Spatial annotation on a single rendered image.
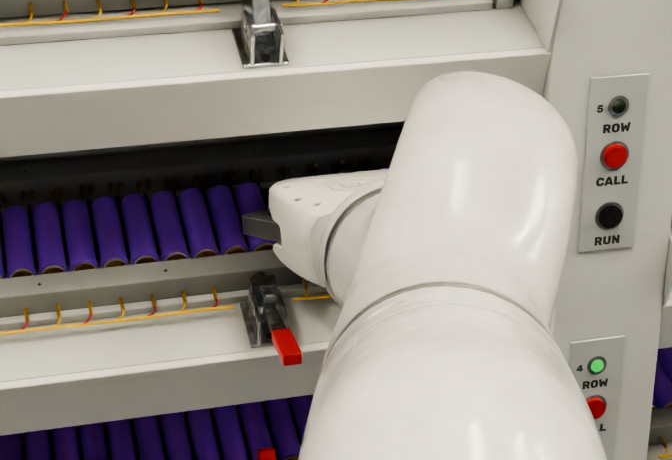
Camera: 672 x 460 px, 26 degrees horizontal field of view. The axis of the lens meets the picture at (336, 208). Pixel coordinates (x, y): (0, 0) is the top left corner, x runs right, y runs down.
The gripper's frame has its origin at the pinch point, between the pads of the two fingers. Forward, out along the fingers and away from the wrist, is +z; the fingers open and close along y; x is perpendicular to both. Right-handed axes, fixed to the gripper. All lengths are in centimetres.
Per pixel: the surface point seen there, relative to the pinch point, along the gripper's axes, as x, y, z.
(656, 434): 22.3, -26.5, 4.2
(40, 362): 7.8, 20.0, -4.1
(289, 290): 5.6, 3.1, -1.6
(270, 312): 5.9, 5.2, -5.4
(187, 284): 4.4, 9.9, -1.7
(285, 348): 6.7, 5.4, -10.9
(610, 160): -2.5, -17.2, -8.6
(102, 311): 5.6, 15.6, -1.6
